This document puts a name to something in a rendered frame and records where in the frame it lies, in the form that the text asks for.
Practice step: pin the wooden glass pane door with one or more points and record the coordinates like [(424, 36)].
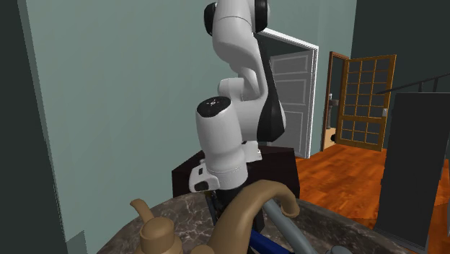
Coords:
[(365, 102)]

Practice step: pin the black stair railing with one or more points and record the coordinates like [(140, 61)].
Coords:
[(418, 82)]

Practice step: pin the blue flat object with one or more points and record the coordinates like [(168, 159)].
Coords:
[(265, 244)]

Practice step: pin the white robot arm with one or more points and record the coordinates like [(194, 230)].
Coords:
[(225, 140)]

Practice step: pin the grey long tube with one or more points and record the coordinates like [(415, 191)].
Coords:
[(286, 225)]

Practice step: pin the dark grey upright panel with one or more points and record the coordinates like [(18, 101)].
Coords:
[(411, 168)]

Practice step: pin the grey panel door white frame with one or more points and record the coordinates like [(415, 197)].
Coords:
[(293, 102)]

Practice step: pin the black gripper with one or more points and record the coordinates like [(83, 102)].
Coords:
[(225, 197)]

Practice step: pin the brass curved faucet spout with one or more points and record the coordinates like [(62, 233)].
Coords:
[(239, 214)]

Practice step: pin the dark robot stand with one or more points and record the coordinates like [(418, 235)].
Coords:
[(277, 168)]

